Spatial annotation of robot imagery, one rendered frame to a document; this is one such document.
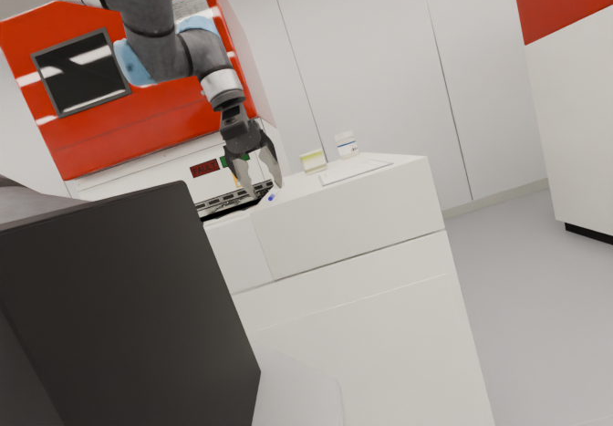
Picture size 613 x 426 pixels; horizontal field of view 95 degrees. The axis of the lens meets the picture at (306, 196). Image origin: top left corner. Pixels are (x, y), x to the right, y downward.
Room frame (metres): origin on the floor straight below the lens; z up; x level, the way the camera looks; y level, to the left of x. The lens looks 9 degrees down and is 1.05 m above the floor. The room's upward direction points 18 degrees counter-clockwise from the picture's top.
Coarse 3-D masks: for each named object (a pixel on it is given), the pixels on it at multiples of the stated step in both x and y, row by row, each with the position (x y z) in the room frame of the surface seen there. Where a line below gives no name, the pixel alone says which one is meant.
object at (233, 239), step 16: (208, 224) 0.60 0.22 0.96; (224, 224) 0.54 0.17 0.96; (240, 224) 0.54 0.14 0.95; (224, 240) 0.54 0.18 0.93; (240, 240) 0.54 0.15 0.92; (256, 240) 0.53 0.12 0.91; (224, 256) 0.54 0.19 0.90; (240, 256) 0.54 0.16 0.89; (256, 256) 0.54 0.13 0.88; (224, 272) 0.54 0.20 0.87; (240, 272) 0.54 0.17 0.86; (256, 272) 0.54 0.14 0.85; (240, 288) 0.54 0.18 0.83
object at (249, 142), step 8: (224, 96) 0.58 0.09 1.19; (232, 96) 0.58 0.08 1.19; (240, 96) 0.59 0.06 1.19; (216, 104) 0.58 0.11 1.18; (224, 104) 0.60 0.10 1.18; (232, 104) 0.60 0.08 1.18; (248, 120) 0.59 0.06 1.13; (248, 128) 0.58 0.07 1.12; (256, 128) 0.60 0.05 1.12; (248, 136) 0.58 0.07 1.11; (256, 136) 0.58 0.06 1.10; (232, 144) 0.58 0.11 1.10; (240, 144) 0.58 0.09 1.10; (248, 144) 0.58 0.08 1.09; (256, 144) 0.58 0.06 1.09; (240, 152) 0.58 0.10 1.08; (248, 152) 0.65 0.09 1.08
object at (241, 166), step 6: (234, 162) 0.59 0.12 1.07; (240, 162) 0.59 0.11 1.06; (246, 162) 0.59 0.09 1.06; (234, 168) 0.59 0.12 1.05; (240, 168) 0.59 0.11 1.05; (246, 168) 0.59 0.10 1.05; (240, 174) 0.59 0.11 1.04; (246, 174) 0.59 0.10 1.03; (240, 180) 0.59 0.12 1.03; (246, 180) 0.59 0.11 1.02; (246, 186) 0.59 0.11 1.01; (252, 186) 0.59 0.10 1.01; (252, 192) 0.59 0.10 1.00
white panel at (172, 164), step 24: (192, 144) 1.17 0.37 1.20; (216, 144) 1.17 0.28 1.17; (120, 168) 1.19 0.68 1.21; (144, 168) 1.18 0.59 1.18; (168, 168) 1.18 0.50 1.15; (264, 168) 1.16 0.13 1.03; (96, 192) 1.20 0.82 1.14; (120, 192) 1.19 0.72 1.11; (192, 192) 1.18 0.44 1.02; (216, 192) 1.17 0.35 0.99
